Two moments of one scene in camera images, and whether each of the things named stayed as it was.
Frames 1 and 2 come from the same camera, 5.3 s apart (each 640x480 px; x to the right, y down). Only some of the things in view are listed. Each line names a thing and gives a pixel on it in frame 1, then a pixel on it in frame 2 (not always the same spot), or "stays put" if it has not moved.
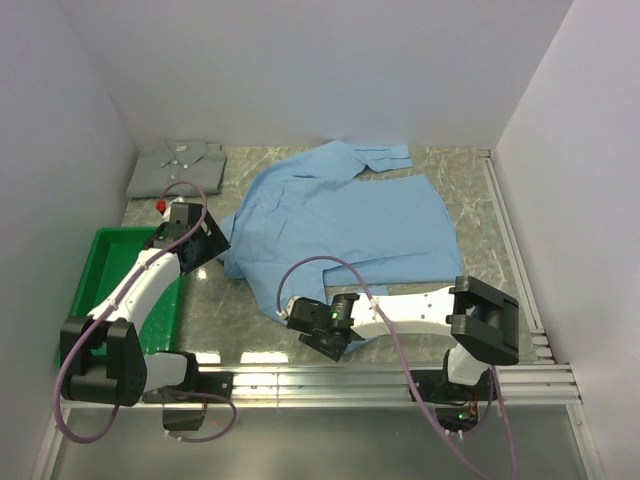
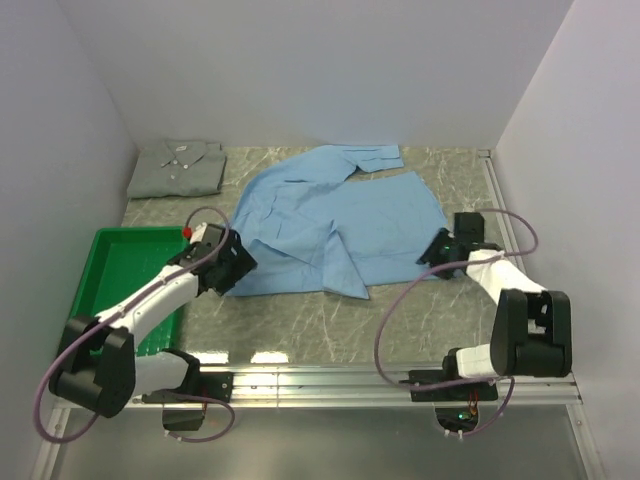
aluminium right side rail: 539,341 stays put
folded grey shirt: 175,168 stays put
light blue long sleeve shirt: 314,225 stays put
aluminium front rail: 530,384 stays put
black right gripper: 333,352 → 430,254
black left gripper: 214,243 → 243,262
